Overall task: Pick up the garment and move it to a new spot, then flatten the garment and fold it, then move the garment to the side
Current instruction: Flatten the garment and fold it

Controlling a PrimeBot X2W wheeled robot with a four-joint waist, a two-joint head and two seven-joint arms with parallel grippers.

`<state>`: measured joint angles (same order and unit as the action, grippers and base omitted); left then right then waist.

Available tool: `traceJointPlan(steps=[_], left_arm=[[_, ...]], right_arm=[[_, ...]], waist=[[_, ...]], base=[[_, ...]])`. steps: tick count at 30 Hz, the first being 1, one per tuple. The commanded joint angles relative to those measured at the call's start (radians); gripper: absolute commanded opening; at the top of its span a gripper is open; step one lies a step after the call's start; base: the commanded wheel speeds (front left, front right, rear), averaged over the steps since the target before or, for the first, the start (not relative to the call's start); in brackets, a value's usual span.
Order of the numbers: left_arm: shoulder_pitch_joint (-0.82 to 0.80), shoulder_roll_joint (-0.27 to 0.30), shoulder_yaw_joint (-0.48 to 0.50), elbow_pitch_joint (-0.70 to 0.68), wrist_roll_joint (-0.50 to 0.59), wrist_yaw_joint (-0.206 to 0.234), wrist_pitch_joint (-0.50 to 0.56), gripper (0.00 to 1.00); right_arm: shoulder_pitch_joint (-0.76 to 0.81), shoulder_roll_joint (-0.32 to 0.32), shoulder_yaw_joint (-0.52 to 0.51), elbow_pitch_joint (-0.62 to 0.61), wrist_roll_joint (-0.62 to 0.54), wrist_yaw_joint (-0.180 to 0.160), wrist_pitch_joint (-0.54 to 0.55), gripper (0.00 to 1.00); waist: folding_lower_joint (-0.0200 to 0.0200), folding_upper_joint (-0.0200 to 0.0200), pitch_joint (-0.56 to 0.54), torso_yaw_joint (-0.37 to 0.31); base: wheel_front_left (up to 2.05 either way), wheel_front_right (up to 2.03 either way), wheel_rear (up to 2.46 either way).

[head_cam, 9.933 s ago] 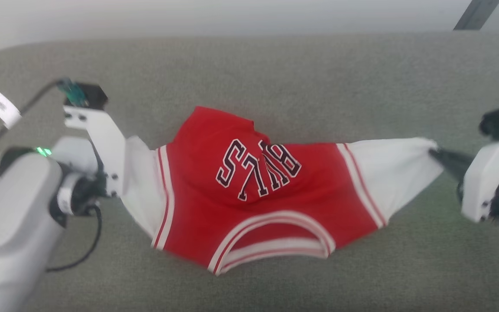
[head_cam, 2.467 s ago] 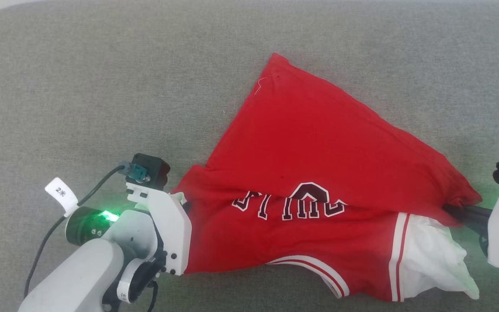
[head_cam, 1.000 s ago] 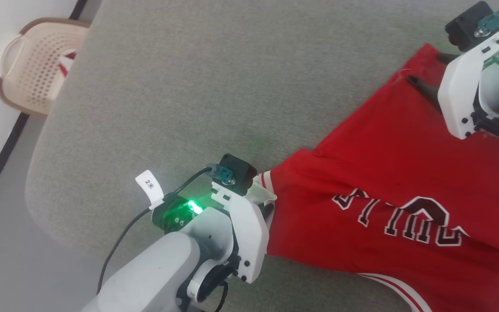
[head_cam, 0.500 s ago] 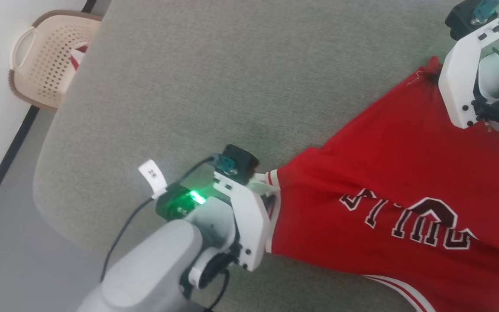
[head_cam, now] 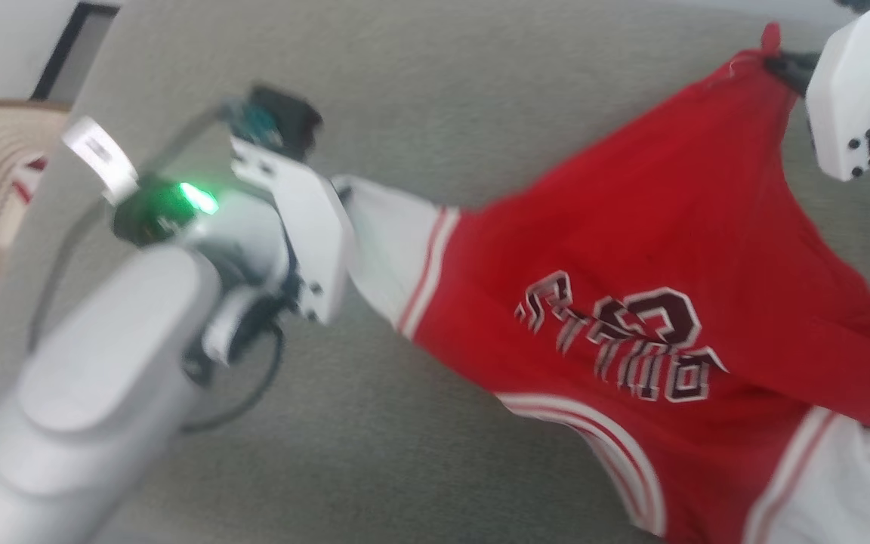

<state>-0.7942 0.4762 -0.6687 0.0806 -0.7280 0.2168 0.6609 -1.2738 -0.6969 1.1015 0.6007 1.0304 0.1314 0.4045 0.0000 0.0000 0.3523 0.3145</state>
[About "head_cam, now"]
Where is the red basketball jersey garment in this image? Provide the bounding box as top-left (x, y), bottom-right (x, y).
top-left (329, 23), bottom-right (870, 544)

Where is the black framed panel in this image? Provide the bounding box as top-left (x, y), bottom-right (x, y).
top-left (29, 2), bottom-right (120, 101)

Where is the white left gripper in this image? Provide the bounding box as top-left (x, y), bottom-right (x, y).
top-left (112, 138), bottom-right (353, 363)

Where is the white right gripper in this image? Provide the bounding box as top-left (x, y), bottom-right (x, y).
top-left (764, 0), bottom-right (870, 182)

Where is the white cable tag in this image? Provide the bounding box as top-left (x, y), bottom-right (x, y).
top-left (61, 116), bottom-right (139, 203)

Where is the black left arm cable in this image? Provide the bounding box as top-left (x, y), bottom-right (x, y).
top-left (178, 321), bottom-right (286, 434)

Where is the red white cloth in basket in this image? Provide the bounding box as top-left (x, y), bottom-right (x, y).
top-left (11, 153), bottom-right (51, 206)

